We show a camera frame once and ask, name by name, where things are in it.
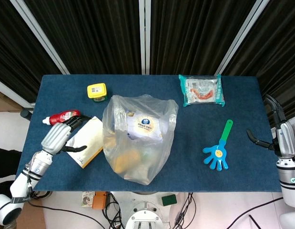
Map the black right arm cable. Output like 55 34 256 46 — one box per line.
233 197 284 229

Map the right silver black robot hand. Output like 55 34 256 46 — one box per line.
246 94 295 158

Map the orange box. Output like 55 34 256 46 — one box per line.
92 191 107 210

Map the black floor cable bundle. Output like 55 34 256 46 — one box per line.
174 192 195 227
102 192 125 229

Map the black pleated curtain panel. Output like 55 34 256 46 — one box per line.
221 0 295 127
149 0 257 75
23 0 142 75
0 0 63 103

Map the white tub with blue logo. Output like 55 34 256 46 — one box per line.
125 110 165 144

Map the teal sausage snack packet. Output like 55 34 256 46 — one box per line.
178 73 226 107

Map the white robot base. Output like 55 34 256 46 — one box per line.
111 190 186 229

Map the blue table mat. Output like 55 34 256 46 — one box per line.
15 74 283 193

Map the blue green hand clapper toy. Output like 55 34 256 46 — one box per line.
202 119 234 171

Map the small box with round print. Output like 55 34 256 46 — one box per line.
81 191 95 208

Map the clear plastic bag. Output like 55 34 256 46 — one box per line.
102 94 179 186

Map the black fabric object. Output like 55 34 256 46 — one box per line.
0 147 22 178

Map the yellow lid small jar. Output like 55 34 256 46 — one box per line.
87 83 109 103

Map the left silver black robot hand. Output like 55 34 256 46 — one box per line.
41 114 93 156

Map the grey aluminium frame post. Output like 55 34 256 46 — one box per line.
0 77 35 109
139 0 152 75
10 0 71 75
214 0 271 76

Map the grey round knob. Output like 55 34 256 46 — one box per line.
20 109 33 121

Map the brown round bread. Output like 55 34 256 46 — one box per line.
113 151 141 174

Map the green block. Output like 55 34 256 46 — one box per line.
161 194 178 207

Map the black long floor cable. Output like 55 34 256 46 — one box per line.
30 201 105 222

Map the brown cardboard box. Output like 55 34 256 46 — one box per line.
16 206 47 229
0 89 21 113

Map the red ketchup squeeze bottle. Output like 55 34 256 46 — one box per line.
41 109 81 126

